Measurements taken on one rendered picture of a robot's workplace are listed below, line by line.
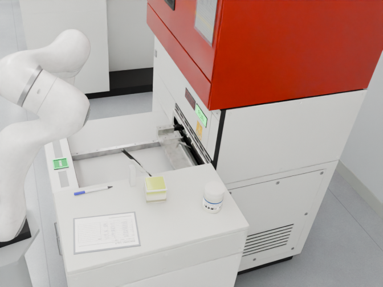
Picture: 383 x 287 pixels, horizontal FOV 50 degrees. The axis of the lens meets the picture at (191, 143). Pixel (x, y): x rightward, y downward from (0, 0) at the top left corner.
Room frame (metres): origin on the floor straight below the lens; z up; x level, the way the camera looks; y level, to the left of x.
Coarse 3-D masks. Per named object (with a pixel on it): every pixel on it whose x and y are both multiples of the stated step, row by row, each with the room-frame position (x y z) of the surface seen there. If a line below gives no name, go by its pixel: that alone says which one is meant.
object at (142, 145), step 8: (128, 144) 1.48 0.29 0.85; (136, 144) 1.49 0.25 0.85; (144, 144) 1.49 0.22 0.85; (152, 144) 1.51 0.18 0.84; (80, 152) 1.38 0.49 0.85; (88, 152) 1.39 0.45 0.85; (96, 152) 1.40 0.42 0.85; (104, 152) 1.41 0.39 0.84; (112, 152) 1.43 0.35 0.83; (120, 152) 1.45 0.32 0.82; (72, 160) 1.35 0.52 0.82
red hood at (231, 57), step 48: (192, 0) 1.48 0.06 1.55; (240, 0) 1.29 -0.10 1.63; (288, 0) 1.36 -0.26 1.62; (336, 0) 1.45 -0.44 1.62; (192, 48) 1.44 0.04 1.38; (240, 48) 1.30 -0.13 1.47; (288, 48) 1.38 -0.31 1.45; (336, 48) 1.48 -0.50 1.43; (240, 96) 1.32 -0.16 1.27; (288, 96) 1.41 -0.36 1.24
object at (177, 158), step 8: (160, 136) 1.53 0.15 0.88; (160, 144) 1.50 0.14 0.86; (176, 144) 1.48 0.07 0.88; (168, 152) 1.42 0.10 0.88; (176, 152) 1.42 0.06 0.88; (184, 152) 1.43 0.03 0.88; (168, 160) 1.39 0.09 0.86; (176, 160) 1.37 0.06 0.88; (184, 160) 1.38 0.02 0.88; (176, 168) 1.32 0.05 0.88
